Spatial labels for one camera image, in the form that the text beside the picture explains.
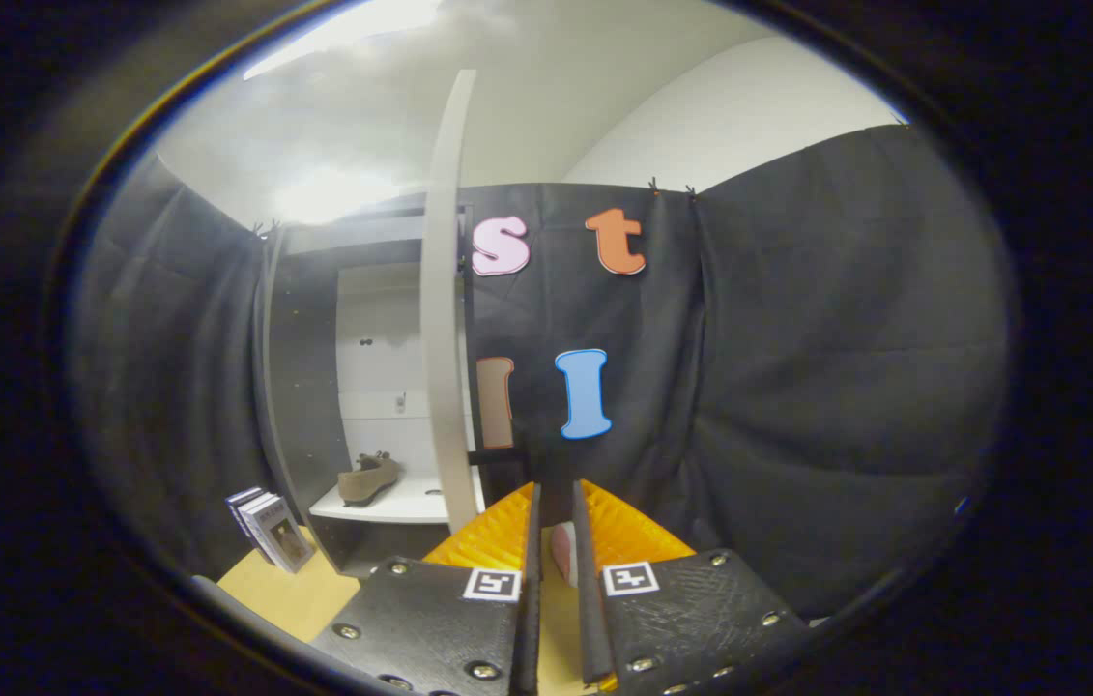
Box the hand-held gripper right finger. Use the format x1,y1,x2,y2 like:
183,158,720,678
572,478,813,695

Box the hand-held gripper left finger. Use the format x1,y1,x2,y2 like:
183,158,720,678
309,481,543,696

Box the brown fuzzy shoe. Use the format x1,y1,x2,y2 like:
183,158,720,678
337,452,402,508

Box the white shoe cabinet door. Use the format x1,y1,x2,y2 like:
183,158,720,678
420,70,487,535

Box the dark grey shoe cabinet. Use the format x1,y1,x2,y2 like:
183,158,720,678
256,184,532,579

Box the pale pink object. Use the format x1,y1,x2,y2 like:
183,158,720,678
551,522,579,588

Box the black backdrop cloth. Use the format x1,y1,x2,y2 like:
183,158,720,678
68,124,1016,620

